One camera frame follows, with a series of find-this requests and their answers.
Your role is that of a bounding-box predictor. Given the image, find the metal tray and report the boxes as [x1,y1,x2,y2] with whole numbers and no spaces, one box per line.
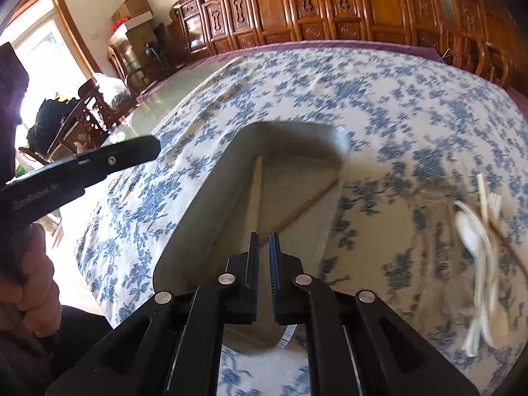
[152,121,352,354]

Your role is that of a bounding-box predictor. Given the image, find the black bag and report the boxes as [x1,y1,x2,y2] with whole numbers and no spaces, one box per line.
[26,97,85,154]

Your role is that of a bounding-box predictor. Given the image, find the small carved wooden headboard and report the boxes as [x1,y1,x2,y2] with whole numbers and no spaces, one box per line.
[170,0,216,62]

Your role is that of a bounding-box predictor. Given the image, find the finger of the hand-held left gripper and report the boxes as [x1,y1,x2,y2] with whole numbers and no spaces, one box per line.
[53,135,161,186]

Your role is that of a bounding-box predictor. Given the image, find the person's left forearm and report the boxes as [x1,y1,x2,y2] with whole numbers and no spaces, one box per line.
[0,304,113,396]

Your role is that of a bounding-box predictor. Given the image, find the blue floral tablecloth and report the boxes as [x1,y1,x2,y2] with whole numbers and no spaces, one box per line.
[74,47,528,396]

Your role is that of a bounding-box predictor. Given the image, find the brown cardboard box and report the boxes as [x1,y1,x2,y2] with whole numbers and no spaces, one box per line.
[111,0,150,20]
[125,22,156,52]

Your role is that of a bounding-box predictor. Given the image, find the person's left hand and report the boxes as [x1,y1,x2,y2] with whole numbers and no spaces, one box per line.
[0,223,63,356]

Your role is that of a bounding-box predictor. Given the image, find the beige spoons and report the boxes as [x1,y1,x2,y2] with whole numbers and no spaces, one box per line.
[462,231,514,359]

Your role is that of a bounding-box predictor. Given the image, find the clear plastic bag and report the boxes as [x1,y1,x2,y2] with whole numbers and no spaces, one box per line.
[91,72,129,109]

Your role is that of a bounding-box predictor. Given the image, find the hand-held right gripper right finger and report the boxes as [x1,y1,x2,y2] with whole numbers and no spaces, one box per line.
[268,233,481,396]

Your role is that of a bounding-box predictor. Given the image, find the light wooden chopstick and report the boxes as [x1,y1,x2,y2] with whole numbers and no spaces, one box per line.
[476,172,491,225]

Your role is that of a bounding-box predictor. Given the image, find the carved wooden chair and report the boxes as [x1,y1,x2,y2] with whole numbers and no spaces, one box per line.
[106,45,168,93]
[18,78,122,166]

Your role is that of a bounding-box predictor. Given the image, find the wooden framed window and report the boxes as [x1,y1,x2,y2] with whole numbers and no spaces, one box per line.
[0,0,103,104]

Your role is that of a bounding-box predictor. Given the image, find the white cardboard box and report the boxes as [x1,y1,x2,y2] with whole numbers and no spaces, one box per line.
[111,10,154,34]

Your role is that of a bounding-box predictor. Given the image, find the wooden armchair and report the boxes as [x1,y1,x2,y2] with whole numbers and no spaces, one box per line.
[441,24,513,90]

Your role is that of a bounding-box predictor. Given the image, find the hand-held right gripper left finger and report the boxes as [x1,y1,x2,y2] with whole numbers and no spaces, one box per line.
[45,232,260,396]

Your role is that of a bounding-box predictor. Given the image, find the wide carved wooden headboard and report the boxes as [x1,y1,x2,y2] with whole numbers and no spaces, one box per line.
[202,0,445,51]

